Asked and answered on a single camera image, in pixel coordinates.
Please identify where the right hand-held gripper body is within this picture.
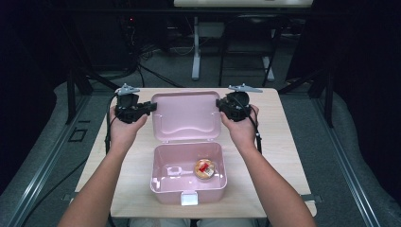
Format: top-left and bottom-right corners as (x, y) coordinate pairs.
(224, 82), (264, 123)

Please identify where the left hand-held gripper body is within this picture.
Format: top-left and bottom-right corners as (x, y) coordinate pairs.
(113, 82), (148, 125)

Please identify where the pink storage box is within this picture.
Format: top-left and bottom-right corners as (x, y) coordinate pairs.
(149, 90), (229, 206)

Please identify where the person's left hand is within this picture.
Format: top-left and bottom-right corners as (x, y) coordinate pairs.
(108, 106), (149, 152)

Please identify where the person's right hand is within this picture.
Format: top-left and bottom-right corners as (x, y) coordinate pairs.
(220, 105), (260, 151)

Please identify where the black chair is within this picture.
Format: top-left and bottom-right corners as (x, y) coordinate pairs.
(218, 13), (285, 88)

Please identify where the white desk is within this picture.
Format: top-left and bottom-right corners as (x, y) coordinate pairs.
(173, 0), (315, 82)

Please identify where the black metal stand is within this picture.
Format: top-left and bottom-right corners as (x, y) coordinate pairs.
(64, 18), (121, 126)
(278, 65), (335, 129)

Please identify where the dark curtain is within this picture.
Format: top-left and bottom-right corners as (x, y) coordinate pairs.
(0, 0), (69, 193)
(327, 0), (401, 206)

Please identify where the left hand-held gripper cable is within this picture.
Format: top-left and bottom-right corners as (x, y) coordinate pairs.
(20, 93), (122, 227)

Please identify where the hand-held gripper cable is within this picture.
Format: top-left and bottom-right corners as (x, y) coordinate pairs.
(20, 93), (122, 227)
(233, 94), (263, 155)

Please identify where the bundle of black floor cables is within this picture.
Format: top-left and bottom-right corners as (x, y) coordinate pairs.
(119, 15), (183, 89)

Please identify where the right hand-held gripper cable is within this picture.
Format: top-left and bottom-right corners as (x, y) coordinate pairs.
(233, 94), (263, 155)

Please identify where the aluminium floor rail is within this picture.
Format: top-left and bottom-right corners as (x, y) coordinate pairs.
(311, 97), (382, 227)
(0, 94), (93, 227)

